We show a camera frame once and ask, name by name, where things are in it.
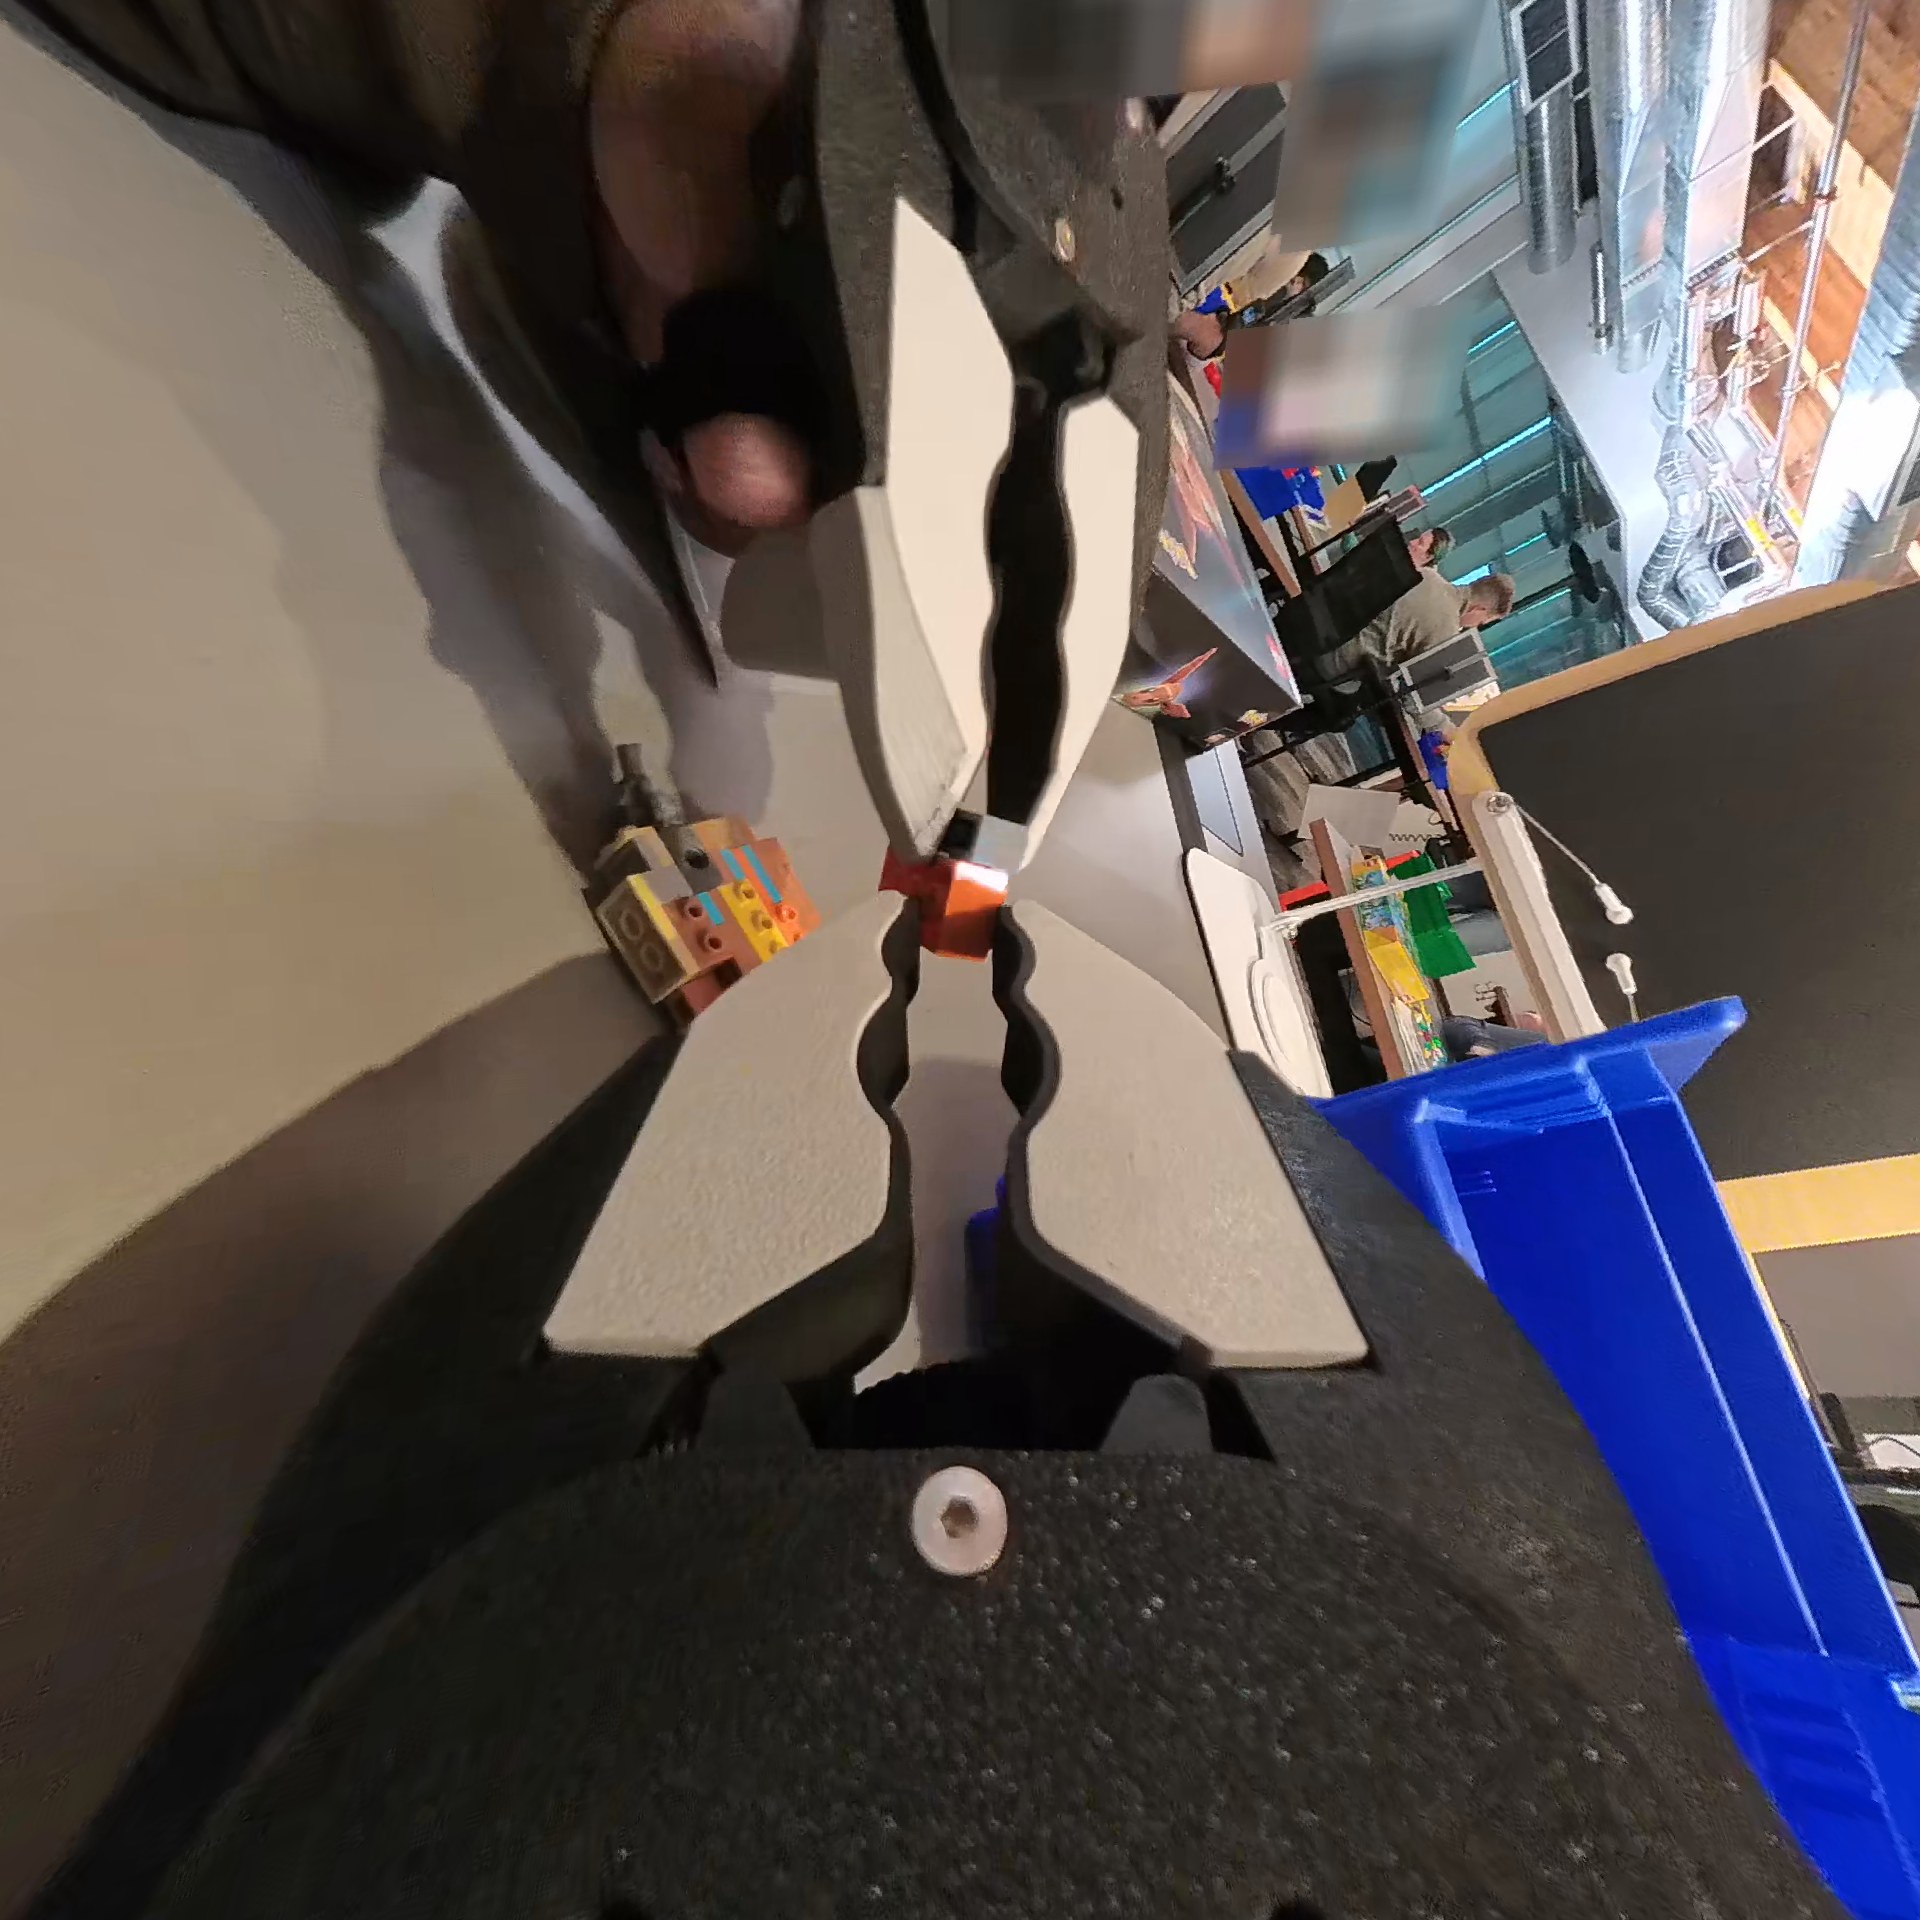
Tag orange toy brick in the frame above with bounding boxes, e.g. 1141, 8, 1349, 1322
876, 846, 1005, 962

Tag person's left hand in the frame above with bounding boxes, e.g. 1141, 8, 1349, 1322
585, 0, 820, 530

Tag white board bracket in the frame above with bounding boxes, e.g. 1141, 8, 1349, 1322
1463, 786, 1611, 1045

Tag silver spiral ventilation duct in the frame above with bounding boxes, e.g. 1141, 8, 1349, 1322
1583, 0, 1720, 363

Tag white plastic panel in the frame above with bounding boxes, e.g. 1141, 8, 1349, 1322
1182, 846, 1339, 1100

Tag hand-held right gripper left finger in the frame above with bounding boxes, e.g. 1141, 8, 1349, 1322
542, 892, 921, 1365

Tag pile of colourful toy bricks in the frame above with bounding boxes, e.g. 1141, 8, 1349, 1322
1339, 852, 1465, 1060

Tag person's left forearm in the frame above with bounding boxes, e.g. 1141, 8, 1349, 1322
0, 0, 633, 204

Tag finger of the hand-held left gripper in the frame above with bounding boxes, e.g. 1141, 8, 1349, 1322
987, 392, 1142, 872
811, 195, 1027, 865

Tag printed cardboard box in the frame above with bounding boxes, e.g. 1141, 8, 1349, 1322
1112, 360, 1309, 757

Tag blue plastic bin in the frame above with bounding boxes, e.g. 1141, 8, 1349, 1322
961, 997, 1920, 1920

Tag black office chair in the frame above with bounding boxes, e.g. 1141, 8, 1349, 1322
1275, 524, 1429, 708

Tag black board panel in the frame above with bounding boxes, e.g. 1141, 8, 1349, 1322
1446, 576, 1920, 1255

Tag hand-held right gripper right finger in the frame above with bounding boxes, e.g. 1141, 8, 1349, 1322
995, 905, 1370, 1374

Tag multicoloured toy brick assembly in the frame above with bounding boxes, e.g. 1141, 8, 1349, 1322
589, 738, 822, 1027

